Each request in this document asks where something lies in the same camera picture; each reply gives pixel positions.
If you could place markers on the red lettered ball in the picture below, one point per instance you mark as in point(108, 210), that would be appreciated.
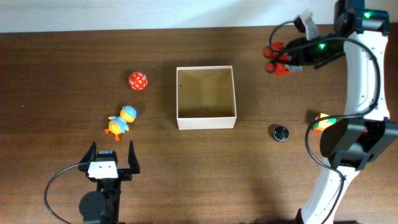
point(138, 81)

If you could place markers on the black round lid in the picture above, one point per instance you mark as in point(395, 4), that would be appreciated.
point(280, 133)

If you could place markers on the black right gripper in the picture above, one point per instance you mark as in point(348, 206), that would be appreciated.
point(301, 58)

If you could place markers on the orange toy duck blue hat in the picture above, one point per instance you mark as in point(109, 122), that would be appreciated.
point(120, 124)

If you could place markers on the red toy fire truck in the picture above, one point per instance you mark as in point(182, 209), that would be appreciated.
point(278, 64)

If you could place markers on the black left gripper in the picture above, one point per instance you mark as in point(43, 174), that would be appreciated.
point(126, 173)

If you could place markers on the pink cardboard box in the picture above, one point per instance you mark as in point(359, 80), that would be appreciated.
point(205, 97)

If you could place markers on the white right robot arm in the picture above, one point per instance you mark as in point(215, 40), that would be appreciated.
point(364, 131)

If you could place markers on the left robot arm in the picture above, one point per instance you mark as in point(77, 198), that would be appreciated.
point(102, 205)

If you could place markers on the multicolour puzzle cube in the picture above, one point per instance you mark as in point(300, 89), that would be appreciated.
point(322, 125)

